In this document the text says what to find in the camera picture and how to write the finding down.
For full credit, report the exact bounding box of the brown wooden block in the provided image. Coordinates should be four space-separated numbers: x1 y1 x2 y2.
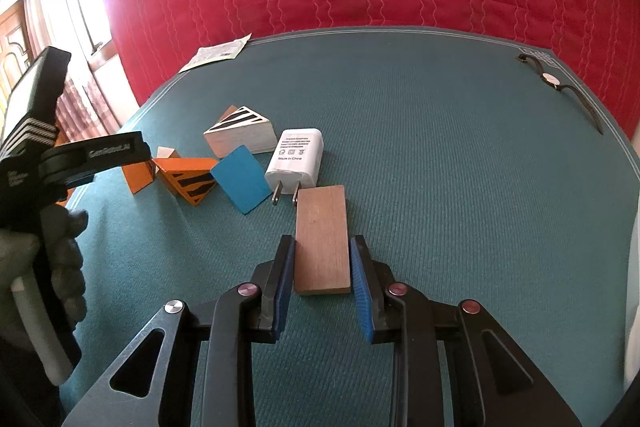
294 185 352 296

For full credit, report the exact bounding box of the large orange wedge block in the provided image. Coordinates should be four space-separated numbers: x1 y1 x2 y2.
122 160 155 194

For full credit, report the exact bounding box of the blue wedge block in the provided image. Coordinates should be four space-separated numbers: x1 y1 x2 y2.
210 145 271 215

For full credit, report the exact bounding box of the white usb charger plug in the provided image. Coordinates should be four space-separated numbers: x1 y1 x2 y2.
265 128 324 205

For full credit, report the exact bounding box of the orange striped wedge block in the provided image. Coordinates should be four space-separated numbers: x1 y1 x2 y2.
153 157 218 207

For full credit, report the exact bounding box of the white zebra striped wedge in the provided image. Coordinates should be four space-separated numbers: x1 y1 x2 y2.
203 106 278 158

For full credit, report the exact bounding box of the grey gloved left hand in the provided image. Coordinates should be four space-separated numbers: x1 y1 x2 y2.
0 204 89 352

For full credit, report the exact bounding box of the wooden cabinet door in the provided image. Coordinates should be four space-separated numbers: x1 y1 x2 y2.
0 0 34 113

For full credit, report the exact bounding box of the small beige wooden wedge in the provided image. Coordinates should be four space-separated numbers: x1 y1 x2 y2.
155 146 180 159

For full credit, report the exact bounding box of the teal table mat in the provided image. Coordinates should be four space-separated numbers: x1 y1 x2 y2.
61 28 639 426

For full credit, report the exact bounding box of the patterned window curtain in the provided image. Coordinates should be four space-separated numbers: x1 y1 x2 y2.
23 0 120 142

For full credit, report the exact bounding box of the white paper leaflet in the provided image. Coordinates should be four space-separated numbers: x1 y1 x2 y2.
180 34 252 72

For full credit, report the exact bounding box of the black strap wristwatch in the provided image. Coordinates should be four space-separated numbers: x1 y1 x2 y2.
516 53 603 134

